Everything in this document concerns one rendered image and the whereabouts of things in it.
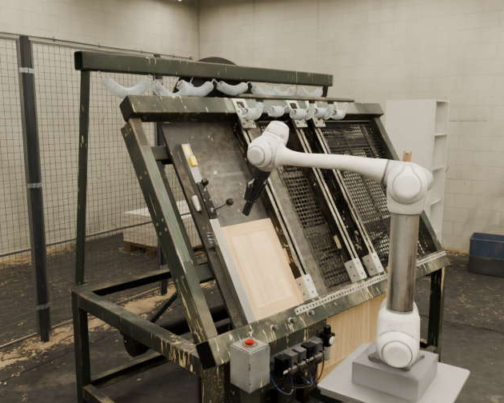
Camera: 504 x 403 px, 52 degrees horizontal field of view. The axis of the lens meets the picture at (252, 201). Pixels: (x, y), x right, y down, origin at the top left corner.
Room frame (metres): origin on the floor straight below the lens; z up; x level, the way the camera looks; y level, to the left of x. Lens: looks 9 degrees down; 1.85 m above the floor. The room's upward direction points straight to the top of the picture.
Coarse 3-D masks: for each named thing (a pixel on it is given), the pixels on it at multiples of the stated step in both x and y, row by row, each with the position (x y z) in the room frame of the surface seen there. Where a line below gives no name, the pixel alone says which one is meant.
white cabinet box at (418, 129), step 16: (400, 112) 6.12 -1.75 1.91; (416, 112) 6.01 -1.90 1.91; (432, 112) 5.91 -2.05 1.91; (448, 112) 6.37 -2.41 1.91; (400, 128) 6.11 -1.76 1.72; (416, 128) 6.01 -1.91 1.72; (432, 128) 5.90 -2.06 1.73; (400, 144) 6.11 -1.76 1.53; (416, 144) 6.00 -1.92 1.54; (432, 144) 5.90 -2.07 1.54; (400, 160) 6.10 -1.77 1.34; (416, 160) 5.99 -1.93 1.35; (432, 160) 5.89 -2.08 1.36; (432, 192) 6.45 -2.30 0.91; (432, 208) 6.44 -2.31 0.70; (432, 224) 6.43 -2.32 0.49; (384, 240) 6.19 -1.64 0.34
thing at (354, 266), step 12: (312, 108) 3.16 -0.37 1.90; (300, 120) 3.23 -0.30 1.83; (300, 132) 3.24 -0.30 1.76; (300, 144) 3.19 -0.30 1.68; (312, 168) 3.12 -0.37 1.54; (312, 180) 3.12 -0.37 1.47; (324, 192) 3.07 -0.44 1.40; (324, 204) 3.05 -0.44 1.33; (324, 216) 3.05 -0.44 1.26; (336, 216) 3.03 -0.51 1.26; (336, 228) 2.98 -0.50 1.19; (348, 240) 2.97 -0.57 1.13; (348, 252) 2.92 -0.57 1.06; (348, 264) 2.92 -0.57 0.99; (360, 264) 2.92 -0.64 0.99; (360, 276) 2.86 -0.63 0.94
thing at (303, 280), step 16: (240, 112) 2.92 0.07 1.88; (240, 128) 2.91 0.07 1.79; (240, 144) 2.91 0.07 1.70; (272, 192) 2.79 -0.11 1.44; (272, 208) 2.73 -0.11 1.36; (288, 224) 2.73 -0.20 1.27; (288, 240) 2.66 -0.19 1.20; (288, 256) 2.65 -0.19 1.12; (304, 272) 2.62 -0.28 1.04; (304, 288) 2.57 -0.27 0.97
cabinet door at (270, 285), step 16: (240, 224) 2.59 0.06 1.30; (256, 224) 2.65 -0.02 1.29; (272, 224) 2.73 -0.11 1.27; (240, 240) 2.53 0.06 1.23; (256, 240) 2.60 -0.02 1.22; (272, 240) 2.66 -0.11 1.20; (240, 256) 2.47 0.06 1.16; (256, 256) 2.54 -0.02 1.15; (272, 256) 2.60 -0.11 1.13; (240, 272) 2.42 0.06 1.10; (256, 272) 2.48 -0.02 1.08; (272, 272) 2.54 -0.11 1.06; (288, 272) 2.61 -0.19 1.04; (256, 288) 2.43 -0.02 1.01; (272, 288) 2.49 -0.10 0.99; (288, 288) 2.55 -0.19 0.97; (256, 304) 2.37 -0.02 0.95; (272, 304) 2.43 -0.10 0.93; (288, 304) 2.49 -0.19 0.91; (256, 320) 2.32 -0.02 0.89
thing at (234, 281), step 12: (192, 168) 2.56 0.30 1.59; (192, 180) 2.54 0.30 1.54; (204, 216) 2.48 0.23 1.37; (216, 228) 2.45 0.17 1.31; (216, 240) 2.41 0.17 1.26; (216, 252) 2.42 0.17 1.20; (228, 252) 2.41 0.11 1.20; (228, 264) 2.37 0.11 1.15; (228, 276) 2.35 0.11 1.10; (240, 288) 2.34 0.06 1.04; (240, 300) 2.30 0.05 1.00; (240, 312) 2.29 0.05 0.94; (252, 312) 2.30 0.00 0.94
